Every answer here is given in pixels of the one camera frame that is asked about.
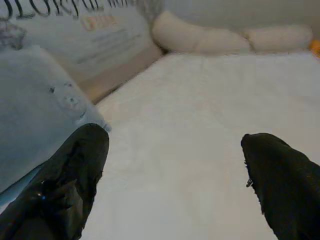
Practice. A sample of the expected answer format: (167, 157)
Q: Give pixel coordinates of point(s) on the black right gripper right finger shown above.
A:
(287, 190)

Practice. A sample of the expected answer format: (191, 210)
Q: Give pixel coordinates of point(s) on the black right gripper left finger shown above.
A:
(62, 195)

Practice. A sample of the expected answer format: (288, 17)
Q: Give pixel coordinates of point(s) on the pale pillow small prints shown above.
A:
(32, 105)

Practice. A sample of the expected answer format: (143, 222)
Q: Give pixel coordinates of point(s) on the yellow cartoon egg blanket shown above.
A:
(316, 48)

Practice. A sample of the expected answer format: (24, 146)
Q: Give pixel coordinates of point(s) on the cream bolster pillow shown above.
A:
(280, 40)
(195, 40)

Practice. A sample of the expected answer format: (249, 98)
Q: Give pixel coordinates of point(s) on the white bag black lettering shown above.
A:
(87, 42)

